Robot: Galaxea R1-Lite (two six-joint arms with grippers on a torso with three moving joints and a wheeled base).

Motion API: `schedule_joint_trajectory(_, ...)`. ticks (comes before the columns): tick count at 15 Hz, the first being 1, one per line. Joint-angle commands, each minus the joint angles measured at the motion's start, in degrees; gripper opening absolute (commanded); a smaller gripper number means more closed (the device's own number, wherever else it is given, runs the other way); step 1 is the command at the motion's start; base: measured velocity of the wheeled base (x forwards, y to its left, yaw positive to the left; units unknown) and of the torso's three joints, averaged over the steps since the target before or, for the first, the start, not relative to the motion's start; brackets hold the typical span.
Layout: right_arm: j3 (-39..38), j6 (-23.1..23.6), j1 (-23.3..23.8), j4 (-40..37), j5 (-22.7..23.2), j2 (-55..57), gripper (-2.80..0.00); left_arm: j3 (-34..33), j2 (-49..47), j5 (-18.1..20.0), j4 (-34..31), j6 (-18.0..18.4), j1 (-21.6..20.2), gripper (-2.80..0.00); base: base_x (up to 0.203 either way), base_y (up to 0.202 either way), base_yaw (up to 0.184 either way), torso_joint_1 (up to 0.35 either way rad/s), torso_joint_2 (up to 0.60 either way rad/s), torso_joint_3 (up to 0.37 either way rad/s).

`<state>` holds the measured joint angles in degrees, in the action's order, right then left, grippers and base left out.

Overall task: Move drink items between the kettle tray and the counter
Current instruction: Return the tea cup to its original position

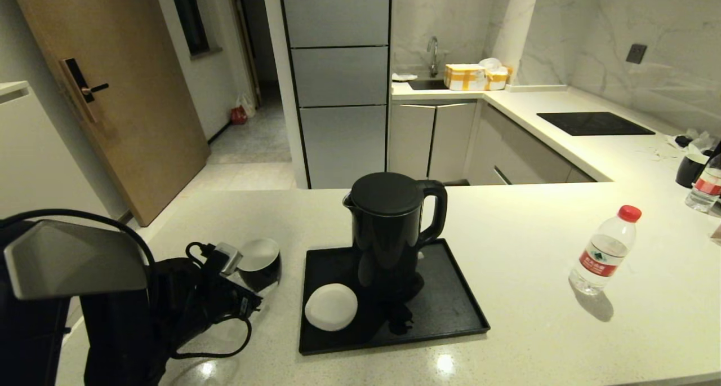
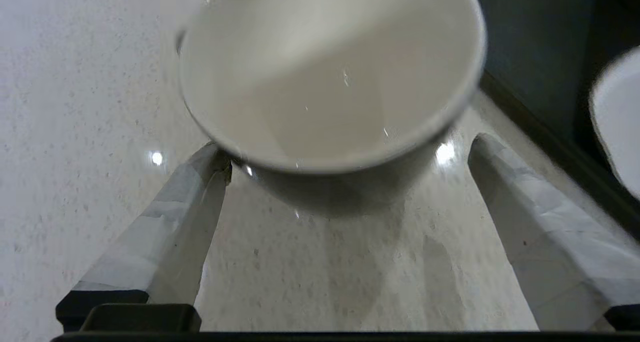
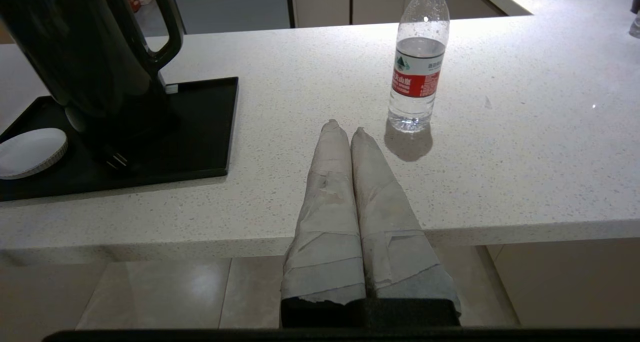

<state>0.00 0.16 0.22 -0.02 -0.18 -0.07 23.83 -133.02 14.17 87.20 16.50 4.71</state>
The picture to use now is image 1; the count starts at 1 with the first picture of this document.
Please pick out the black electronic door lock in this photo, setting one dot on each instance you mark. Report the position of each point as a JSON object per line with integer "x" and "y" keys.
{"x": 78, "y": 82}

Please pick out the dark wall socket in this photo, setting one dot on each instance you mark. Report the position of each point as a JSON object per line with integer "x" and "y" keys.
{"x": 636, "y": 54}

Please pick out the grey counter drawer unit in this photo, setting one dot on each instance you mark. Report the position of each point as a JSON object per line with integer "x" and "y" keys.
{"x": 521, "y": 153}

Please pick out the black rectangular serving tray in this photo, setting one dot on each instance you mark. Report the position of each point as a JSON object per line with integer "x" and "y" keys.
{"x": 456, "y": 311}

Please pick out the black electric kettle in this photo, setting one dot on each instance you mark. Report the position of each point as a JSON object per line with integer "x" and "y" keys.
{"x": 388, "y": 237}

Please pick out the white crumpled plastic bag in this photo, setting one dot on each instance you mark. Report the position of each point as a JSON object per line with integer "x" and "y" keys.
{"x": 490, "y": 63}

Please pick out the white crumpled tissue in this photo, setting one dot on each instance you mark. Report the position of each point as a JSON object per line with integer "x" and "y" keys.
{"x": 699, "y": 142}

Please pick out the white cloth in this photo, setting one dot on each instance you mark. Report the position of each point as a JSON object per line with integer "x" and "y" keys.
{"x": 403, "y": 77}

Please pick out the black cup white inside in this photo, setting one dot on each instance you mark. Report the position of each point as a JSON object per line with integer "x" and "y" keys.
{"x": 689, "y": 171}
{"x": 265, "y": 262}

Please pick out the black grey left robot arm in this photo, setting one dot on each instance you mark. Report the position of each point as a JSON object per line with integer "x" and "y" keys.
{"x": 73, "y": 256}

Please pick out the white plastic shopping bag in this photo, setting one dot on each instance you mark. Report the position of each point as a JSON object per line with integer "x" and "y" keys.
{"x": 248, "y": 105}

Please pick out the dark window panel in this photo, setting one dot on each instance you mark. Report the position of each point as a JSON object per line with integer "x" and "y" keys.
{"x": 188, "y": 20}

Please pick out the red bag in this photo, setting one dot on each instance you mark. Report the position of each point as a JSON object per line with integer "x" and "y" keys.
{"x": 237, "y": 116}

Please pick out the white tall cabinet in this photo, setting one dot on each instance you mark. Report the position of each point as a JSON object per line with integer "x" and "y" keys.
{"x": 39, "y": 160}

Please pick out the brown wooden door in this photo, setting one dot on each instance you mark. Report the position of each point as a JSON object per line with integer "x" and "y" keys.
{"x": 129, "y": 121}

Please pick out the small black object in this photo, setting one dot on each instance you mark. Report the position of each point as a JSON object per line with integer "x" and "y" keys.
{"x": 682, "y": 141}

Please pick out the dark kitchen sink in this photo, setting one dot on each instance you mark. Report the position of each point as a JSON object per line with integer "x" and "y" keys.
{"x": 427, "y": 85}

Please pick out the black induction cooktop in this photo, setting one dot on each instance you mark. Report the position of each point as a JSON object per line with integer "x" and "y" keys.
{"x": 592, "y": 124}

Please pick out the small box with yellow tape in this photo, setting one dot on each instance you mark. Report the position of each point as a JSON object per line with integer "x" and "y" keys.
{"x": 496, "y": 80}

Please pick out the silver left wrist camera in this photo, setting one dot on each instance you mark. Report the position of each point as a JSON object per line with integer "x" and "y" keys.
{"x": 228, "y": 258}

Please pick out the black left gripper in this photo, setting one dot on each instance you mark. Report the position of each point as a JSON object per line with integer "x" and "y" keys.
{"x": 197, "y": 301}

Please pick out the white round saucer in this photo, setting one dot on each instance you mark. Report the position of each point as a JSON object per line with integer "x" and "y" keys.
{"x": 331, "y": 307}

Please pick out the clear water bottle red cap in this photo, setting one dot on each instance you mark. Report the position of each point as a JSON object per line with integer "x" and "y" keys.
{"x": 600, "y": 257}
{"x": 705, "y": 191}

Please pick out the chrome sink faucet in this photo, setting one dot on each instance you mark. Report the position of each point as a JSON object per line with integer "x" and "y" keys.
{"x": 432, "y": 52}

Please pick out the grey lower cabinet door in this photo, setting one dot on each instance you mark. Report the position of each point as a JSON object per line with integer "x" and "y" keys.
{"x": 411, "y": 143}
{"x": 452, "y": 140}

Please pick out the large box with yellow tape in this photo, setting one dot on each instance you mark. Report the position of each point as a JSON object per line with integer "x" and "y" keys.
{"x": 463, "y": 78}

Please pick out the grey panelled refrigerator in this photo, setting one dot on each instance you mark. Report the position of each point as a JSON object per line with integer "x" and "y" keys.
{"x": 338, "y": 149}

